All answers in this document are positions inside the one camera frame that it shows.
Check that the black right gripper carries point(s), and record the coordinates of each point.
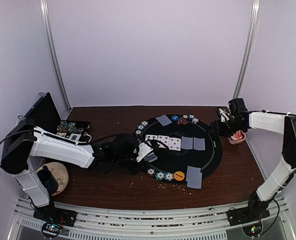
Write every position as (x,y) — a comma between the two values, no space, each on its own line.
(217,128)

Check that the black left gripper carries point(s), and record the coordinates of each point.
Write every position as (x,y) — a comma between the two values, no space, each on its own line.
(135,170)

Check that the blue playing card deck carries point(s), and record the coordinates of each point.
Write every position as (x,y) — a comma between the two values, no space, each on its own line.
(150,158)

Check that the blue cream 10 chip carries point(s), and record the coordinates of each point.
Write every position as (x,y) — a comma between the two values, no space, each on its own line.
(195,120)
(144,123)
(169,176)

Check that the face-up playing card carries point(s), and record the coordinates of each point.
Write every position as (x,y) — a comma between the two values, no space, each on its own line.
(151,137)

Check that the six of hearts card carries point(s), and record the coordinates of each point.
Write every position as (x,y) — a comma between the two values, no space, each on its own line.
(163,141)

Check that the yellow big blind button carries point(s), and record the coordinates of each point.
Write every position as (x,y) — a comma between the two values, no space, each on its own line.
(179,176)

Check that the board face-down card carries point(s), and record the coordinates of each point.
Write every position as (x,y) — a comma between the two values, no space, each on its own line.
(187,143)
(199,144)

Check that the five of diamonds card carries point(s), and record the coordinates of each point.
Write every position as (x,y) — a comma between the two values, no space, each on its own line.
(175,144)

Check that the red triangular all-in marker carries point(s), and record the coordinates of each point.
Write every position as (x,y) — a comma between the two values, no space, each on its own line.
(182,121)

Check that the single blue-backed playing card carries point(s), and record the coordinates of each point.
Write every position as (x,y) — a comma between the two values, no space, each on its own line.
(164,120)

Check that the blue small blind button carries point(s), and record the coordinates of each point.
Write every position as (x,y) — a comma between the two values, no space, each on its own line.
(175,117)

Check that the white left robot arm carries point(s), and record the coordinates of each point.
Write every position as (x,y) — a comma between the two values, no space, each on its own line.
(28,140)

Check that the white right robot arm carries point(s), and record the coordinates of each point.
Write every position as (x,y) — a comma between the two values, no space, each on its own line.
(284,124)

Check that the red white patterned bowl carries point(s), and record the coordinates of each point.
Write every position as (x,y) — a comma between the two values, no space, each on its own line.
(237,138)

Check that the round black poker mat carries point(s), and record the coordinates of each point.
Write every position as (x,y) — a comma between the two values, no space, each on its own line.
(170,161)

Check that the white playing card box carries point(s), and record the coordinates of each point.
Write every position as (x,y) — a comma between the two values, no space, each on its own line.
(74,137)

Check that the beige patterned plate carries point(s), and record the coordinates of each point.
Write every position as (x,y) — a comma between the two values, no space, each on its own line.
(60,173)

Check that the chips row in case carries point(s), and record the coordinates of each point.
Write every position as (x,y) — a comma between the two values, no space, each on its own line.
(67,127)

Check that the dark blue mug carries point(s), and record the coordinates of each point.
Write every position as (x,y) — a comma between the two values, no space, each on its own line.
(48,180)

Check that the black poker set case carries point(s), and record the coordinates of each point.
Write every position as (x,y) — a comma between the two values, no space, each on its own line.
(45,115)

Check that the aluminium frame post right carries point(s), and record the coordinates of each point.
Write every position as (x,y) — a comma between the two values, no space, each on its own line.
(249,47)

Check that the aluminium frame post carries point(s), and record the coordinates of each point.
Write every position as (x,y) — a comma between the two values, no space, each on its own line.
(249,47)
(53,54)

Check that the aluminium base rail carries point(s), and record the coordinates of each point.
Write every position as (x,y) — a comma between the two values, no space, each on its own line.
(206,223)

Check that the aluminium frame post left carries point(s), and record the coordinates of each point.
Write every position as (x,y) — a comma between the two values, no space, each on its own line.
(53,54)

